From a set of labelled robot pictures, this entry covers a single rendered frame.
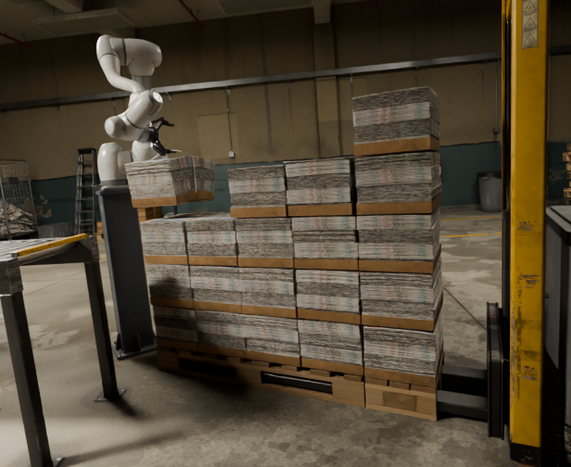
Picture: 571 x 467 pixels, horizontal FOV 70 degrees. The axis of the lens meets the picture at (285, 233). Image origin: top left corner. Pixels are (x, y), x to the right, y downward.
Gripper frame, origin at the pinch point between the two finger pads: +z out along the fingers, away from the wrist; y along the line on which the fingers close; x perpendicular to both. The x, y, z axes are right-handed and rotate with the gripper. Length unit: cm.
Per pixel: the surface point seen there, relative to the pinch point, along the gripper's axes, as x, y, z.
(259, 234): 61, 50, -15
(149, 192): -1.1, 29.3, -17.2
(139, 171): -4.4, 19.0, -20.1
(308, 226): 85, 46, -15
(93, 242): -11, 52, -45
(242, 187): 54, 29, -17
